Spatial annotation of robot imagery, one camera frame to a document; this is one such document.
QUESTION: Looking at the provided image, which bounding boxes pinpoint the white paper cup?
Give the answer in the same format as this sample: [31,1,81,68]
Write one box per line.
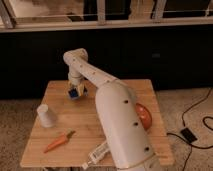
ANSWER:
[37,104,56,128]

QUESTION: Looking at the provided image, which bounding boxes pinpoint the orange toy carrot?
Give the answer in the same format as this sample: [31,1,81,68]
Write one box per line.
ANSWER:
[44,131,74,153]

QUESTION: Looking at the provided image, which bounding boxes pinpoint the black cabinet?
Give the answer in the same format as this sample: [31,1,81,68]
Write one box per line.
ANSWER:
[0,25,213,99]

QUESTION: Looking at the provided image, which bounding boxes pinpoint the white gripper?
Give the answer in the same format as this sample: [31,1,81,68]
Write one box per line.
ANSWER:
[68,80,88,98]

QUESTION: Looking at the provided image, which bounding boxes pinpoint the clear plastic bottle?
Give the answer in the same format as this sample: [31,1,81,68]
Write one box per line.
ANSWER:
[82,141,110,170]

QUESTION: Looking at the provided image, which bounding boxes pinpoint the window frame rail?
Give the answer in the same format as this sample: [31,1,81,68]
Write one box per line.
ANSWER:
[0,0,213,32]

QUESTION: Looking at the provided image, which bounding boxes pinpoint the black cable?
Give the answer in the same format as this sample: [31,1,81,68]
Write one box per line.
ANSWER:
[166,88,213,171]

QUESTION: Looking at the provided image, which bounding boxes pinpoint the black power adapter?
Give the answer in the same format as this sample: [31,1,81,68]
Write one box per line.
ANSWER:
[181,128,197,143]

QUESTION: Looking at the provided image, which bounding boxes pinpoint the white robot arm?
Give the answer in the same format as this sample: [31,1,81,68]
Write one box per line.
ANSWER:
[63,48,162,171]

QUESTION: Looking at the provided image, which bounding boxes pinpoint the orange ceramic bowl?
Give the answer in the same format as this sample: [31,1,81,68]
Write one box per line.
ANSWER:
[136,103,152,130]

